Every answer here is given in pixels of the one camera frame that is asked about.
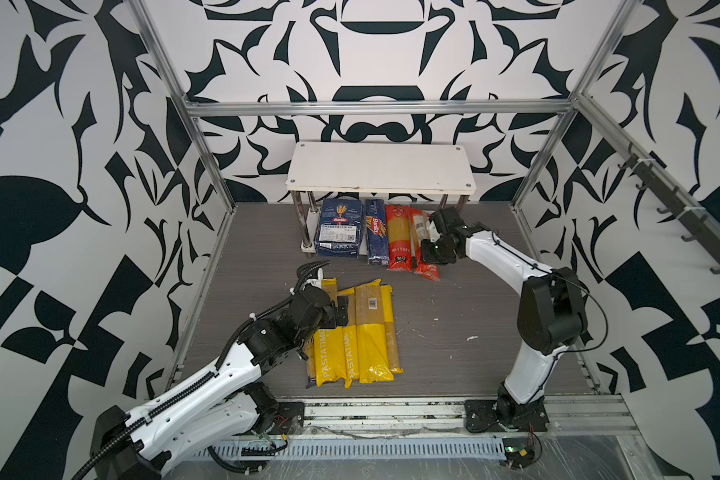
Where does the yellow Pastatime bag middle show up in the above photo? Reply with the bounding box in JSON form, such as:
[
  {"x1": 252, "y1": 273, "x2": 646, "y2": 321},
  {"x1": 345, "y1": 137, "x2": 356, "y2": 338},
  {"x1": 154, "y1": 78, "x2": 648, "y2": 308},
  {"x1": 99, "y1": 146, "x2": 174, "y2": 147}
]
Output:
[{"x1": 339, "y1": 287, "x2": 360, "y2": 389}]

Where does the white slotted cable duct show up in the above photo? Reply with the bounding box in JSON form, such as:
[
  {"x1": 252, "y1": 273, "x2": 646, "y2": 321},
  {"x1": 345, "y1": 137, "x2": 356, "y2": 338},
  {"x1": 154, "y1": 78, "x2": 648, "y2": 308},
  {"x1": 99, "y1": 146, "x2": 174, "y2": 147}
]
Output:
[{"x1": 214, "y1": 438, "x2": 506, "y2": 461}]

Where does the small circuit board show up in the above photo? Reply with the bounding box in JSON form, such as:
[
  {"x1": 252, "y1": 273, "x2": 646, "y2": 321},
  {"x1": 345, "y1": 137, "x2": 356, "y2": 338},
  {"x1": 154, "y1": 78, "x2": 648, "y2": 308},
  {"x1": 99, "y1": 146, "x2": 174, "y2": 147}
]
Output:
[{"x1": 503, "y1": 438, "x2": 537, "y2": 470}]

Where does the dark wall hook rack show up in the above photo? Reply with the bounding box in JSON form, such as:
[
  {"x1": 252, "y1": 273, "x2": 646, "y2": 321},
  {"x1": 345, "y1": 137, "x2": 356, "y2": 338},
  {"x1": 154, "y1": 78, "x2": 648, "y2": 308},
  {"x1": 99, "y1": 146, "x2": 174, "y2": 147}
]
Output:
[{"x1": 619, "y1": 142, "x2": 720, "y2": 275}]

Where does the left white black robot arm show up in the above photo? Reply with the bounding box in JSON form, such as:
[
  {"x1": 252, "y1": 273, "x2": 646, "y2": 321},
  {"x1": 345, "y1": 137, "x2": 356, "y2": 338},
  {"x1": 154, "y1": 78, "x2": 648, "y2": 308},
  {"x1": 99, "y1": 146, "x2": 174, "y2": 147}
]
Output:
[{"x1": 73, "y1": 284, "x2": 349, "y2": 479}]

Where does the yellow spaghetti bag narrow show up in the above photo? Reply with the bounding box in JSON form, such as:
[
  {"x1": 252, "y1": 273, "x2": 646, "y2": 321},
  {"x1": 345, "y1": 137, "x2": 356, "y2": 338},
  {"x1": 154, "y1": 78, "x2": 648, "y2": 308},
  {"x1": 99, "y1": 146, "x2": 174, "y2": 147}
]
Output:
[{"x1": 381, "y1": 285, "x2": 404, "y2": 374}]

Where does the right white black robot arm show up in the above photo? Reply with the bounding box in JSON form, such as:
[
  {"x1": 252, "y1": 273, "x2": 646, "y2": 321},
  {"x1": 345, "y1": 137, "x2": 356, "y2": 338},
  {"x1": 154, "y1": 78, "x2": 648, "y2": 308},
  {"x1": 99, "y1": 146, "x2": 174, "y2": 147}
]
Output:
[{"x1": 421, "y1": 207, "x2": 588, "y2": 425}]

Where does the yellow Pastatime bag left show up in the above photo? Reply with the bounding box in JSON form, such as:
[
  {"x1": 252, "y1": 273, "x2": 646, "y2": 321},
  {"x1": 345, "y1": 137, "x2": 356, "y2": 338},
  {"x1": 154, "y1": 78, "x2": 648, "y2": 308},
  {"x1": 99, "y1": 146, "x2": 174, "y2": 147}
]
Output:
[{"x1": 307, "y1": 277, "x2": 349, "y2": 388}]

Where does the yellow Pastatime bag barcode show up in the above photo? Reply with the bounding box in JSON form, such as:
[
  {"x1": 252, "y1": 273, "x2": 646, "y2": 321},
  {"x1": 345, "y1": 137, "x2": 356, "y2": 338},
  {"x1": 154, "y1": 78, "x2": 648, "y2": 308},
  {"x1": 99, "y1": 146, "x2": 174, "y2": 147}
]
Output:
[{"x1": 355, "y1": 280, "x2": 394, "y2": 384}]

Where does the dark blue Barilla pasta bag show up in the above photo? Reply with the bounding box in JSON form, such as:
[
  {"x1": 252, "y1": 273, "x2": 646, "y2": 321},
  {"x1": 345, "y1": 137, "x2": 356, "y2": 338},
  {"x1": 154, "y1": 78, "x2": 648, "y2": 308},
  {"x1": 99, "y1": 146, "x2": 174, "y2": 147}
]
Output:
[{"x1": 314, "y1": 198, "x2": 365, "y2": 258}]

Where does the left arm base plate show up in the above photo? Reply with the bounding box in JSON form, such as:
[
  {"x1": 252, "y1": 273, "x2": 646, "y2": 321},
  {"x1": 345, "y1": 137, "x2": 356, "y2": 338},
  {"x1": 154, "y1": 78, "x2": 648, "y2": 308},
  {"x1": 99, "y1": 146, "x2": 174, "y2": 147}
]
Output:
[{"x1": 266, "y1": 402, "x2": 305, "y2": 436}]

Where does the dark spaghetti pack far left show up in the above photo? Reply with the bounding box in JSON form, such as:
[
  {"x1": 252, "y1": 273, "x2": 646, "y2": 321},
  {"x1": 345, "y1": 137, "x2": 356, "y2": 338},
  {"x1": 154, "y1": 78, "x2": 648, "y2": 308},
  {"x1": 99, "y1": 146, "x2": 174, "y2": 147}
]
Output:
[{"x1": 304, "y1": 340, "x2": 316, "y2": 388}]

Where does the white two-tier metal shelf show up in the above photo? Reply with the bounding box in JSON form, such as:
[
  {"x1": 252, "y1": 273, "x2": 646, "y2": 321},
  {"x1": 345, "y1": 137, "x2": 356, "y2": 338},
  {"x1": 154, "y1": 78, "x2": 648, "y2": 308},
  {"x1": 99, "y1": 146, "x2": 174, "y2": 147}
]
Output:
[{"x1": 285, "y1": 141, "x2": 477, "y2": 255}]

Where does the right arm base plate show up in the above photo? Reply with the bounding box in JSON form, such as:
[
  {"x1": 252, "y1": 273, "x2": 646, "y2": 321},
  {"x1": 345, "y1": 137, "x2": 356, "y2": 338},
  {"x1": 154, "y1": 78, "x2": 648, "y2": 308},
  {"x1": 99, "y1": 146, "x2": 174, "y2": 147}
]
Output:
[{"x1": 464, "y1": 396, "x2": 549, "y2": 434}]

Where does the red spaghetti bag labelled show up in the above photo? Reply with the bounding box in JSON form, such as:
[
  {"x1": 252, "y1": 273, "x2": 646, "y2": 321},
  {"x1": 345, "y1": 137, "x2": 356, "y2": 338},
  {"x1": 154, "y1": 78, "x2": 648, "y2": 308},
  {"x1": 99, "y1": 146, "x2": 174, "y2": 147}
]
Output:
[{"x1": 409, "y1": 208, "x2": 440, "y2": 281}]

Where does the blue Barilla spaghetti box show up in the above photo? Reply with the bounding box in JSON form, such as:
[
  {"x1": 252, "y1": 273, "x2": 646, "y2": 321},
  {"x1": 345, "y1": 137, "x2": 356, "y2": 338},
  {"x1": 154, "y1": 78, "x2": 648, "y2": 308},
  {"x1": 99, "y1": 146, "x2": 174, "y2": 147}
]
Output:
[{"x1": 364, "y1": 199, "x2": 390, "y2": 266}]

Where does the yellow pastatime bag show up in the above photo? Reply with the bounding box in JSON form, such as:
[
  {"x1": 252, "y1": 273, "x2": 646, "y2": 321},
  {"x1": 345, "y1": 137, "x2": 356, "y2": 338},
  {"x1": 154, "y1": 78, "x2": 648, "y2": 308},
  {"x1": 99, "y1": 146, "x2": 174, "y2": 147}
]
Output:
[
  {"x1": 307, "y1": 277, "x2": 349, "y2": 388},
  {"x1": 339, "y1": 287, "x2": 360, "y2": 389}
]

